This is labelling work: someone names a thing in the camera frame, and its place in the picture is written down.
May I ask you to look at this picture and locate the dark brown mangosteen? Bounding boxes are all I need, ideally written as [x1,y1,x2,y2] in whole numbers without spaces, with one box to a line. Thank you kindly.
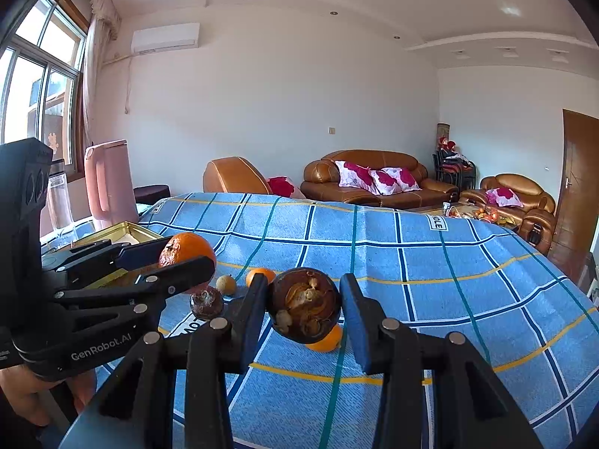
[189,287,225,321]
[268,267,342,344]

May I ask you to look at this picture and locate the white magenta floral pillow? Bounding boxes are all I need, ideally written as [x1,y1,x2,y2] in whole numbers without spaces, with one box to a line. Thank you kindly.
[334,160,377,195]
[370,167,422,196]
[267,176,307,199]
[485,187,524,208]

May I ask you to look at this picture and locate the orange mandarin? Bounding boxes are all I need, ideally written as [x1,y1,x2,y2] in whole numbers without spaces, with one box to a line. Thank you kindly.
[158,232,218,294]
[246,268,277,287]
[305,323,344,353]

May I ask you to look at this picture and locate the brown leather sofa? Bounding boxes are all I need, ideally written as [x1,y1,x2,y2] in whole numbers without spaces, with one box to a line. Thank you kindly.
[302,150,460,210]

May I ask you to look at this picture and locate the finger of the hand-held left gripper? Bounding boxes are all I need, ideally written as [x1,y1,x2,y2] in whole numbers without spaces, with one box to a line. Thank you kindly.
[47,256,217,319]
[42,238,171,291]

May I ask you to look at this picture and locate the stacked chairs with clothes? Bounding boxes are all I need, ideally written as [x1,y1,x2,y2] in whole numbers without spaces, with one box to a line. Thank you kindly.
[433,137,477,191]

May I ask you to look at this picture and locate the pink electric kettle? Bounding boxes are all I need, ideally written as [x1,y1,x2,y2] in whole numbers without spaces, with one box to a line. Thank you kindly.
[84,139,140,231]

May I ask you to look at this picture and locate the dark round stool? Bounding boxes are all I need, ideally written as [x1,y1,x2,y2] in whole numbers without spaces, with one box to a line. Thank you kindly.
[133,184,171,205]

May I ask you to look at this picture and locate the gold metal tin box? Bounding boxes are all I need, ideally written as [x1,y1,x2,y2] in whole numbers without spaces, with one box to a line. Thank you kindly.
[70,221,162,291]

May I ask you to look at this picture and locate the pink curtain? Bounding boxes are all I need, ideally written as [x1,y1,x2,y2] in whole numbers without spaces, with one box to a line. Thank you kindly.
[66,0,122,160]

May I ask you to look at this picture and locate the window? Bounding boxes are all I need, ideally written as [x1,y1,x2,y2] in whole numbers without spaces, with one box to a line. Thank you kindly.
[0,0,89,169]

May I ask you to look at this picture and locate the air conditioner pipe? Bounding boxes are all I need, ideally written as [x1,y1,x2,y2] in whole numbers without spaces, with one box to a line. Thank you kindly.
[103,51,136,115]

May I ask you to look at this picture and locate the brown leather armchair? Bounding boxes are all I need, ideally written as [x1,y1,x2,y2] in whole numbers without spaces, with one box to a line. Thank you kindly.
[203,156,307,199]
[461,173,557,256]

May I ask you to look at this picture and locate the brown wooden door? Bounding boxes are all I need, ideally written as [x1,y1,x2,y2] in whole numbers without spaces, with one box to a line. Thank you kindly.
[547,109,599,286]

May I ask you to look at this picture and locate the clear glass water bottle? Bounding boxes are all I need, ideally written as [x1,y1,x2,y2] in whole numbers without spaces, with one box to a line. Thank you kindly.
[46,159,76,239]

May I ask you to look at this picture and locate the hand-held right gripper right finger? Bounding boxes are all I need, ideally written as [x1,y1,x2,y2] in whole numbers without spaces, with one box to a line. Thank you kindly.
[339,272,544,449]

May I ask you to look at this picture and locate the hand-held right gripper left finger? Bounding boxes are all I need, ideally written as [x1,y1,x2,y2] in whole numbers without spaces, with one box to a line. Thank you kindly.
[58,272,271,449]

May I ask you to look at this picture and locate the person's left hand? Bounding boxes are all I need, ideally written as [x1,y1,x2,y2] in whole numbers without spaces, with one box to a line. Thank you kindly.
[0,365,97,426]

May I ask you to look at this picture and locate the blue plaid tablecloth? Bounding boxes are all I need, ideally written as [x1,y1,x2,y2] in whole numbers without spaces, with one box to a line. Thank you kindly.
[40,192,599,449]

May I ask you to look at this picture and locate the coffee table with fruit plates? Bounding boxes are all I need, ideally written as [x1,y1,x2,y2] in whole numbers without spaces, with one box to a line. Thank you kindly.
[412,201,520,232]

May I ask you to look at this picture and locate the white air conditioner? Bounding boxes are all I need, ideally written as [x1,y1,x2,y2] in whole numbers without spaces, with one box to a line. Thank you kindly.
[131,23,200,54]

